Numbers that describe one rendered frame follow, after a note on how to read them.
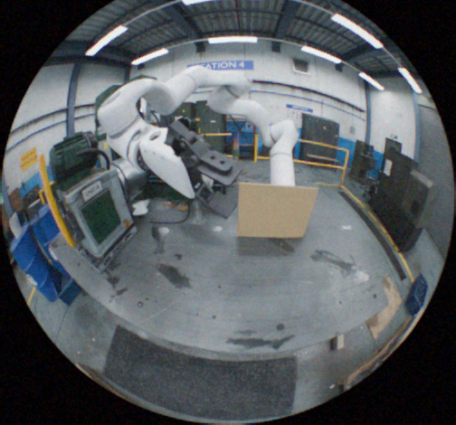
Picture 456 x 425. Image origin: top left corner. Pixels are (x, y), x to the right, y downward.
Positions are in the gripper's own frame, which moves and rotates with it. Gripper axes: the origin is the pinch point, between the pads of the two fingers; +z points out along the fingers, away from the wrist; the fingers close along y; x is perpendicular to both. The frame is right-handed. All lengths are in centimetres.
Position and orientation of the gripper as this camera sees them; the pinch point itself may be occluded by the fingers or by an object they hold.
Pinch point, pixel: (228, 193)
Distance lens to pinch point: 19.5
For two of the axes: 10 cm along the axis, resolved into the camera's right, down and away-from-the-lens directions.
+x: -5.4, 7.4, -4.0
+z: 8.4, 4.9, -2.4
